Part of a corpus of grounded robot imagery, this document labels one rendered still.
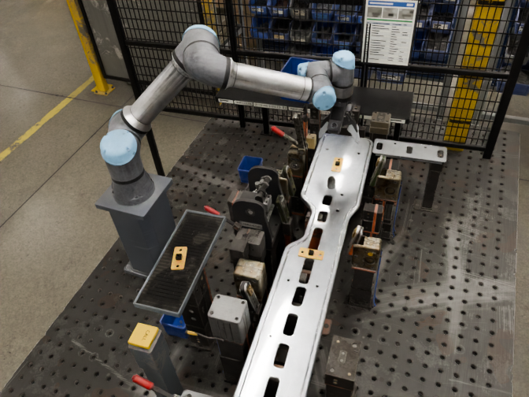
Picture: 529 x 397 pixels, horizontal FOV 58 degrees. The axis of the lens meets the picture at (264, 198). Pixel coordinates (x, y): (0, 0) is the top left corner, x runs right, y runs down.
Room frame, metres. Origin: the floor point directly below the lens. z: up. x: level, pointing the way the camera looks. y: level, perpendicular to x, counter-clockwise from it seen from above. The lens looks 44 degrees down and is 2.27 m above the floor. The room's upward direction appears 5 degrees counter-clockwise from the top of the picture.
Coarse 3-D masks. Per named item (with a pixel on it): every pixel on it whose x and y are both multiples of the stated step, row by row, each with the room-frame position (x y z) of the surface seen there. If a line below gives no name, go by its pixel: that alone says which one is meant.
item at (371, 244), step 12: (360, 240) 1.03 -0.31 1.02; (372, 240) 1.01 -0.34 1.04; (360, 252) 0.99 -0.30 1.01; (372, 252) 0.97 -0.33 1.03; (360, 264) 0.99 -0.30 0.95; (372, 264) 0.97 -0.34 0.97; (360, 276) 0.99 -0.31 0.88; (372, 276) 0.97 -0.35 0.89; (360, 288) 0.99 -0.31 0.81; (372, 288) 0.98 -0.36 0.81; (348, 300) 1.00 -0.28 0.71; (360, 300) 0.98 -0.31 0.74; (372, 300) 0.99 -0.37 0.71
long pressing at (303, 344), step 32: (320, 160) 1.49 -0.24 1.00; (352, 160) 1.47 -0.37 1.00; (320, 192) 1.30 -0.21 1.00; (352, 192) 1.28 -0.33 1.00; (320, 224) 1.14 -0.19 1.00; (288, 256) 1.01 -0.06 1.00; (288, 288) 0.88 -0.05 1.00; (320, 288) 0.87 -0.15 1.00; (320, 320) 0.76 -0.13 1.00; (256, 352) 0.68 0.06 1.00; (288, 352) 0.67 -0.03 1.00; (256, 384) 0.58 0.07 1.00; (288, 384) 0.57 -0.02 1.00
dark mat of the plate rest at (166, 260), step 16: (192, 224) 1.04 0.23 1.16; (208, 224) 1.04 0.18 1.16; (176, 240) 0.98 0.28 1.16; (192, 240) 0.98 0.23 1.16; (208, 240) 0.97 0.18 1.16; (192, 256) 0.92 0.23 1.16; (160, 272) 0.87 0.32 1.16; (176, 272) 0.86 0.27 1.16; (192, 272) 0.86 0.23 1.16; (144, 288) 0.82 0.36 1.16; (160, 288) 0.81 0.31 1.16; (176, 288) 0.81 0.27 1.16; (144, 304) 0.76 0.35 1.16; (160, 304) 0.76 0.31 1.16; (176, 304) 0.75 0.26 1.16
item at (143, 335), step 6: (138, 324) 0.70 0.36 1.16; (138, 330) 0.68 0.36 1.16; (144, 330) 0.68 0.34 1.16; (150, 330) 0.68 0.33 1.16; (156, 330) 0.68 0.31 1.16; (132, 336) 0.67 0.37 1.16; (138, 336) 0.67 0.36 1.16; (144, 336) 0.66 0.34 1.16; (150, 336) 0.66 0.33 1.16; (132, 342) 0.65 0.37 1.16; (138, 342) 0.65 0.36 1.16; (144, 342) 0.65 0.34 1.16; (150, 342) 0.65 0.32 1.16
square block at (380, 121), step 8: (376, 112) 1.70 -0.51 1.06; (376, 120) 1.64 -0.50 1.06; (384, 120) 1.63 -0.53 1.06; (376, 128) 1.63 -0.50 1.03; (384, 128) 1.61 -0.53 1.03; (376, 136) 1.63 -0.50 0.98; (384, 136) 1.62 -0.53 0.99; (376, 160) 1.65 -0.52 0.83; (368, 168) 1.63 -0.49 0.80; (368, 176) 1.63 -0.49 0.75; (368, 184) 1.63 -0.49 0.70
